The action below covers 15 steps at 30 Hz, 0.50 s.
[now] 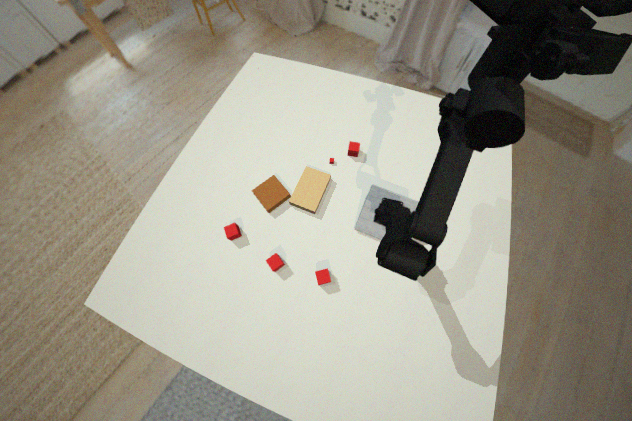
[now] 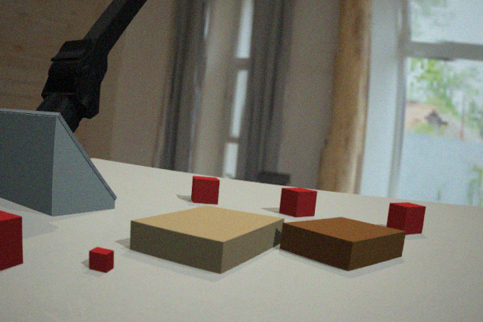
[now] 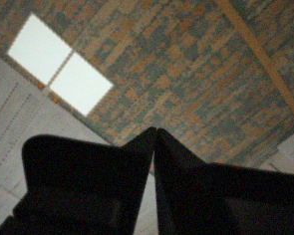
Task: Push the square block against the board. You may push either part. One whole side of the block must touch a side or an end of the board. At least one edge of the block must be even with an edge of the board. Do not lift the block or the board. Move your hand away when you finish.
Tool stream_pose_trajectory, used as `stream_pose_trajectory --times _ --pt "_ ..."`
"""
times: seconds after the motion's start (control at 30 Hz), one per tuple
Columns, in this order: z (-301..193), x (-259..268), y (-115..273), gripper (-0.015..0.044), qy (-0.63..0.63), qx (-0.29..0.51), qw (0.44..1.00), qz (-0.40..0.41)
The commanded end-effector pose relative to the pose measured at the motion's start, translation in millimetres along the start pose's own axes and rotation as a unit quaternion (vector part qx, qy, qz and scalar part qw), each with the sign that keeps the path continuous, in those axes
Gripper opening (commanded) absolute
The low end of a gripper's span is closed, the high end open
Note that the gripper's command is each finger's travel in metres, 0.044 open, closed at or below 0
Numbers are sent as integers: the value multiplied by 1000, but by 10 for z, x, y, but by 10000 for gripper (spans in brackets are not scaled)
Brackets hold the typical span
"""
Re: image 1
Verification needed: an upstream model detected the brown square block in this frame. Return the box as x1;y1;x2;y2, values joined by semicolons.
252;175;291;214

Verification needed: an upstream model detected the tan rectangular block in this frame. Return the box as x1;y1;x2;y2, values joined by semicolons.
289;166;331;214

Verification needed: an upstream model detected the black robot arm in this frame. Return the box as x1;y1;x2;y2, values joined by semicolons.
373;17;632;281

